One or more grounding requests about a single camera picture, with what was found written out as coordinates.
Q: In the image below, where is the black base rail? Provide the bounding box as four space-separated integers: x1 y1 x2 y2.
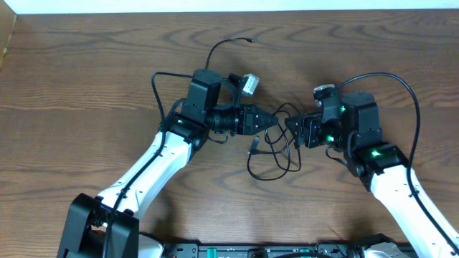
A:
139 232 417 258

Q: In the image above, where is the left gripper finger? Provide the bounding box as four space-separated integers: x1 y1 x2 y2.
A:
256 120 278 133
256 107 278 124

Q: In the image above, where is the black USB cable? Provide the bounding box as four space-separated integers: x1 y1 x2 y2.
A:
204 37 303 181

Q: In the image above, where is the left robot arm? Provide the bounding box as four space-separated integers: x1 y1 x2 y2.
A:
57 69 278 257

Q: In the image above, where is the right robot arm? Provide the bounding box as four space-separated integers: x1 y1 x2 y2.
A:
285 85 458 257

